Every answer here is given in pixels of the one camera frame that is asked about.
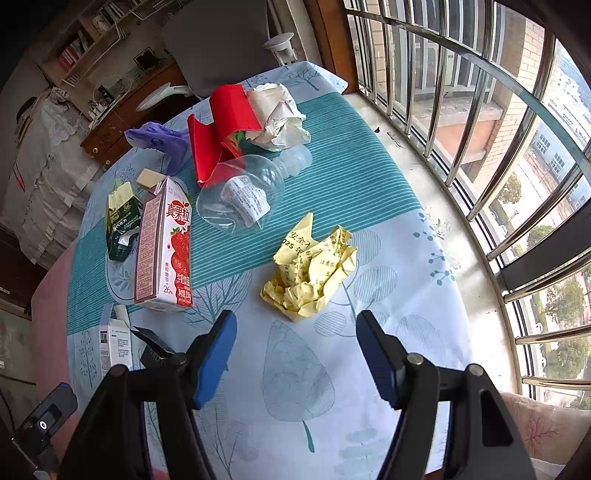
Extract white rectangular carton box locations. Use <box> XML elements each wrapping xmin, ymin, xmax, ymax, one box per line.
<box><xmin>99</xmin><ymin>303</ymin><xmax>133</xmax><ymax>377</ymax></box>

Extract clear crushed plastic bottle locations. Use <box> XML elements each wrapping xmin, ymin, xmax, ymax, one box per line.
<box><xmin>197</xmin><ymin>145</ymin><xmax>312</xmax><ymax>235</ymax></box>

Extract red folded paper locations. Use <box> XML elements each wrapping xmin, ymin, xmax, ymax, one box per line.
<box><xmin>187</xmin><ymin>84</ymin><xmax>260</xmax><ymax>186</ymax></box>

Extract pink bed blanket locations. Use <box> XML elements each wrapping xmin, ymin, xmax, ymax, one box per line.
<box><xmin>30</xmin><ymin>239</ymin><xmax>84</xmax><ymax>462</ymax></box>

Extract wall bookshelf with books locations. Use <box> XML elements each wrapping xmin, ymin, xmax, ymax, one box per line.
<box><xmin>40</xmin><ymin>1</ymin><xmax>184</xmax><ymax>87</ymax></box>

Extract green tea box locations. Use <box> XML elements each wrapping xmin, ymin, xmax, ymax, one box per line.
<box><xmin>105</xmin><ymin>179</ymin><xmax>143</xmax><ymax>262</ymax></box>

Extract pink strawberry milk carton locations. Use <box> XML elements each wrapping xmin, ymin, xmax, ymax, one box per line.
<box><xmin>134</xmin><ymin>177</ymin><xmax>192</xmax><ymax>312</ymax></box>

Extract crumpled yellow paper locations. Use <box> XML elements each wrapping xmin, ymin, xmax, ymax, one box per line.
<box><xmin>260</xmin><ymin>212</ymin><xmax>358</xmax><ymax>323</ymax></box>

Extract grey office chair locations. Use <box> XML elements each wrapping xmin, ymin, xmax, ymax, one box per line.
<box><xmin>136</xmin><ymin>1</ymin><xmax>297</xmax><ymax>111</ymax></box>

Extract brown wooden desk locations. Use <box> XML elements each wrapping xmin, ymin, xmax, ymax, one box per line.
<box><xmin>80</xmin><ymin>60</ymin><xmax>195</xmax><ymax>168</ymax></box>

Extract purple plastic bag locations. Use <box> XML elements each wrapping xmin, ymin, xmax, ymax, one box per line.
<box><xmin>124</xmin><ymin>122</ymin><xmax>189</xmax><ymax>176</ymax></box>

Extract white lace covered furniture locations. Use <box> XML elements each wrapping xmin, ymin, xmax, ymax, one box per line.
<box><xmin>1</xmin><ymin>87</ymin><xmax>102</xmax><ymax>270</ymax></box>

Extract crumpled cream paper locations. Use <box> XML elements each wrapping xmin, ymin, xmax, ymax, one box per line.
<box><xmin>245</xmin><ymin>83</ymin><xmax>311</xmax><ymax>152</ymax></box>

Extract pink floral curtain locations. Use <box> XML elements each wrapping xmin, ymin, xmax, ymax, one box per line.
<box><xmin>501</xmin><ymin>393</ymin><xmax>590</xmax><ymax>479</ymax></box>

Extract small beige box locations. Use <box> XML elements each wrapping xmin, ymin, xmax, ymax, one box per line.
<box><xmin>136</xmin><ymin>168</ymin><xmax>166</xmax><ymax>190</ymax></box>

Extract metal window bars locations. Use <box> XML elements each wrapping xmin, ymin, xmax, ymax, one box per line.
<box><xmin>345</xmin><ymin>1</ymin><xmax>590</xmax><ymax>410</ymax></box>

